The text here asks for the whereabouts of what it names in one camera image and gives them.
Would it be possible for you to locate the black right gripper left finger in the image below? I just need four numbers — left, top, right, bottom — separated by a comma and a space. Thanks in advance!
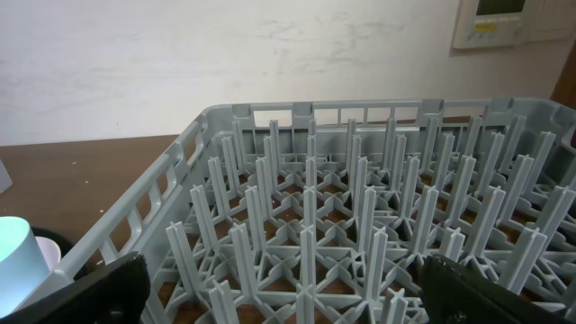
1, 252, 150, 324

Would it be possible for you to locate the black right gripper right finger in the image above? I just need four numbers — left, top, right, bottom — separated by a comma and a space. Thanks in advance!
418, 254, 570, 324

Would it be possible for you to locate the light blue plastic cup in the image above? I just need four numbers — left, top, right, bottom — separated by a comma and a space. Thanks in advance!
0, 216, 50, 318

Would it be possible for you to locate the grey plastic dishwasher rack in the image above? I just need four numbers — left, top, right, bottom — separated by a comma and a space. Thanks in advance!
19, 97, 575, 323

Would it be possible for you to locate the round black tray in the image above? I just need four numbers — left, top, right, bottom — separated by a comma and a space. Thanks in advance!
31, 226, 74, 259

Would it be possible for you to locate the white wall control panel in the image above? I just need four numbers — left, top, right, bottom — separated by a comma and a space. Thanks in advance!
452, 0, 575, 50

